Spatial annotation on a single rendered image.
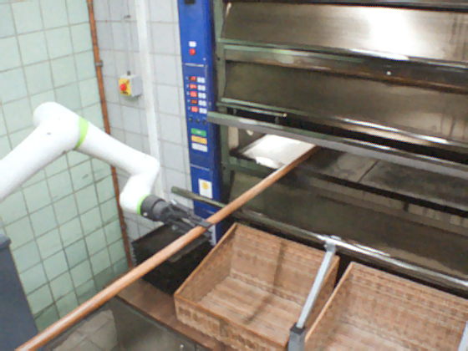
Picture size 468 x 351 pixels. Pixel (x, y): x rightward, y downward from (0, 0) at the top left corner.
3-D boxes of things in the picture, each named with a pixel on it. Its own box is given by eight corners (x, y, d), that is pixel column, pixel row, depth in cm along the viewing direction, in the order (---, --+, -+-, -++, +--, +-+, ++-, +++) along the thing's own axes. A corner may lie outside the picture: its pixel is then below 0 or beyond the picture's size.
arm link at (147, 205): (139, 223, 166) (136, 201, 162) (161, 210, 174) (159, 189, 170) (150, 227, 162) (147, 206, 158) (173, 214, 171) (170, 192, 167)
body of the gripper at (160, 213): (165, 195, 165) (184, 203, 160) (167, 216, 169) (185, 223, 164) (150, 205, 160) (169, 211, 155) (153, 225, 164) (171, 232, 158)
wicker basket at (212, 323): (236, 266, 232) (235, 221, 220) (337, 304, 202) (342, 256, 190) (175, 320, 197) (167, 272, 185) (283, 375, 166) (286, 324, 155)
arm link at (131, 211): (128, 213, 179) (109, 205, 170) (139, 184, 181) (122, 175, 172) (151, 223, 171) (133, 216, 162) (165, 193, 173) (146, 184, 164)
